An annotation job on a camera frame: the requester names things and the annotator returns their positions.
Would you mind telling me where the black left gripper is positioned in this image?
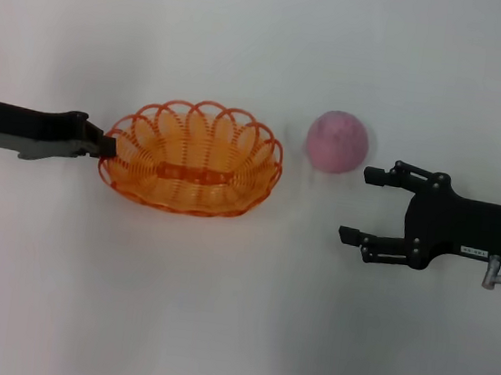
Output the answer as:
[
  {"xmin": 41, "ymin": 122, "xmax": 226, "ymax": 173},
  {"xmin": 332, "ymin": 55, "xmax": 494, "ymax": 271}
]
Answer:
[{"xmin": 0, "ymin": 98, "xmax": 123, "ymax": 172}]

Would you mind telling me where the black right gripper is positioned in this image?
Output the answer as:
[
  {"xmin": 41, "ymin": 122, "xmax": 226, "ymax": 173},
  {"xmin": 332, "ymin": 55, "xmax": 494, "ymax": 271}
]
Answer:
[{"xmin": 335, "ymin": 153, "xmax": 501, "ymax": 281}]

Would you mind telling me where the pink fuzzy peach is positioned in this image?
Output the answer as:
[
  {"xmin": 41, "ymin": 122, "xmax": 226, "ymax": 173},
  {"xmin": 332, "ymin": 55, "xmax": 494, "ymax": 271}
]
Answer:
[{"xmin": 302, "ymin": 106, "xmax": 374, "ymax": 179}]

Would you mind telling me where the orange plastic wire basket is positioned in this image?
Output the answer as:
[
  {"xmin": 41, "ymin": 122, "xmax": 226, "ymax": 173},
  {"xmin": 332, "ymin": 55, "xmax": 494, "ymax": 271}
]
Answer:
[{"xmin": 93, "ymin": 86, "xmax": 291, "ymax": 226}]

